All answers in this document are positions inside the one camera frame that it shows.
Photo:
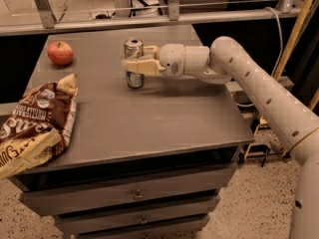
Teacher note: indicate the grey drawer cabinet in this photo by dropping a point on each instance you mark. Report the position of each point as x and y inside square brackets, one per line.
[141, 163]

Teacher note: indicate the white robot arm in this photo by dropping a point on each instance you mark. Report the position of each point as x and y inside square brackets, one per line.
[227, 60]

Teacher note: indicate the brown tortilla chip bag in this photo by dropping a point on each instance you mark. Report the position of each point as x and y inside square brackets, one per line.
[39, 127]

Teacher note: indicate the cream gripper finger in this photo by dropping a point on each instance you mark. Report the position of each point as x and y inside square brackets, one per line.
[147, 67]
[147, 52]

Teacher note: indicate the metal railing frame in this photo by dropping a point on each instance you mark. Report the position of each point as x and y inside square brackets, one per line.
[32, 17]

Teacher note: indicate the red apple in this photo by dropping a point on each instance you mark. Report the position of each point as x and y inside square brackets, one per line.
[60, 53]

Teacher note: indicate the silver blue redbull can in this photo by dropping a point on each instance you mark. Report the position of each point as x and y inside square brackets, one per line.
[134, 48]

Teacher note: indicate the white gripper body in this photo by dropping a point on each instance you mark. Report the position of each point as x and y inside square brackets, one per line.
[171, 59]

